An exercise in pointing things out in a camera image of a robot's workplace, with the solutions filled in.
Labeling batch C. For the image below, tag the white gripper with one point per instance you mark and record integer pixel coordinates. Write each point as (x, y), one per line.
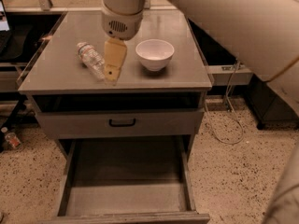
(121, 24)

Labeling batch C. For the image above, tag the clear plastic water bottle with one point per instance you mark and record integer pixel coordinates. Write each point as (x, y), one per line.
(92, 59)

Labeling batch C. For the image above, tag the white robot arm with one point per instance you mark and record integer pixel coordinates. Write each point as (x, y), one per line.
(262, 34)

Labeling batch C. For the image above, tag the grey drawer cabinet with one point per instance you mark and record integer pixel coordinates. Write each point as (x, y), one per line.
(71, 103)

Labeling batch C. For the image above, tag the open grey middle drawer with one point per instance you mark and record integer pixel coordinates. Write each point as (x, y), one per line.
(135, 180)

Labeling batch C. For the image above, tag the small bottle on floor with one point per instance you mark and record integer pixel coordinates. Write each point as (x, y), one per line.
(11, 138)

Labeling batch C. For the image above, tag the white ceramic bowl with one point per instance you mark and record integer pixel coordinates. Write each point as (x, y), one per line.
(154, 54)

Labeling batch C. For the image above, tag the laptop computer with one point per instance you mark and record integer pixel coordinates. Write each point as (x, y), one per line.
(5, 31)

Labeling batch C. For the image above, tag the black drawer handle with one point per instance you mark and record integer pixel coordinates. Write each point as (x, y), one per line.
(118, 123)

